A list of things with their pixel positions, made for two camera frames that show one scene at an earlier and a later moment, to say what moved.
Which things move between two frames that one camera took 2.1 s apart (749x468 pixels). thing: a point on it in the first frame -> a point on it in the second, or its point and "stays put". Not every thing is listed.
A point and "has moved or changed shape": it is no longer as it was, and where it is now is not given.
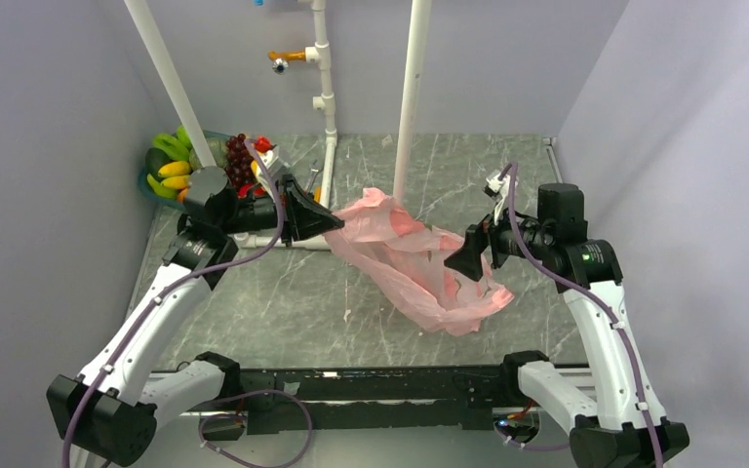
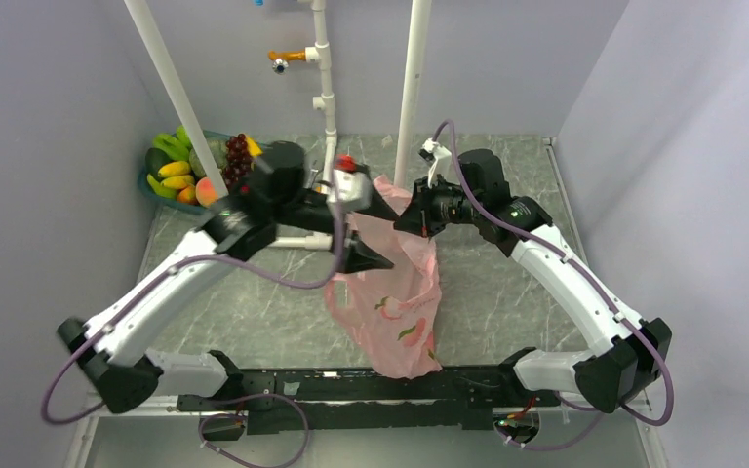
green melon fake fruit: [217, 148] stays put
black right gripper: [468, 259] -> [419, 216]
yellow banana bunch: [173, 177] stays put
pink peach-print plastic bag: [408, 255] has moved or changed shape
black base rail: [352, 400] stays put
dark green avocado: [154, 159] stays put
